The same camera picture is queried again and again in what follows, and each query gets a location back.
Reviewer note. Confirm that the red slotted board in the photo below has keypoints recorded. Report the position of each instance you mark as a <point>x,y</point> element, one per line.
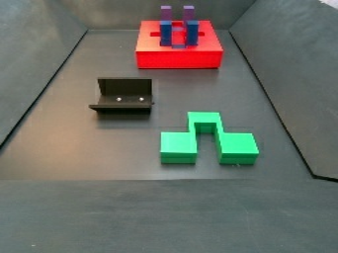
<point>153,56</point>

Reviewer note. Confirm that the dark blue U block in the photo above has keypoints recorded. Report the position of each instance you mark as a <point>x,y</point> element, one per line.
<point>179,34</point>

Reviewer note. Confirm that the purple U block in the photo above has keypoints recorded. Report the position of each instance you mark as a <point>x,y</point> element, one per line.
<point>169,13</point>

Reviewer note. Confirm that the black bracket holder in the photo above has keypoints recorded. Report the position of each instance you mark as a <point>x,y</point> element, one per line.
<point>124,94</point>

